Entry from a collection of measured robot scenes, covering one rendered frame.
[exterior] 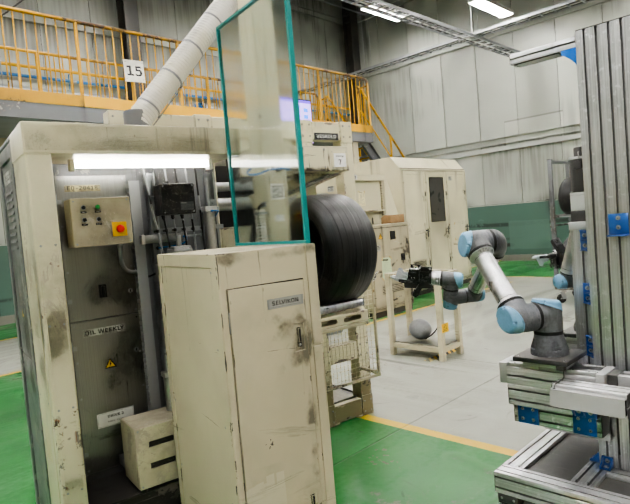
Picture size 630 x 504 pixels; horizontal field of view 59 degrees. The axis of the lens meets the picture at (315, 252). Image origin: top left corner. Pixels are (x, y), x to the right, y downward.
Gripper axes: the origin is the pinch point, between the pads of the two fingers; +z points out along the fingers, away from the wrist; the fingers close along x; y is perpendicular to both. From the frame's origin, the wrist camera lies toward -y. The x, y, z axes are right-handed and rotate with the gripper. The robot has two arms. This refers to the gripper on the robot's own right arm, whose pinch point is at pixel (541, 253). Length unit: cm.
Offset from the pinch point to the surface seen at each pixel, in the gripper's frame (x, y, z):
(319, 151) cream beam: -99, -83, 50
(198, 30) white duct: -155, -152, 34
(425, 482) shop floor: -103, 93, -10
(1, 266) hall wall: -423, -56, 862
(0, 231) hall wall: -411, -118, 872
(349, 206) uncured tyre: -104, -49, 11
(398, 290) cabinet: 122, 93, 433
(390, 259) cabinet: 117, 47, 428
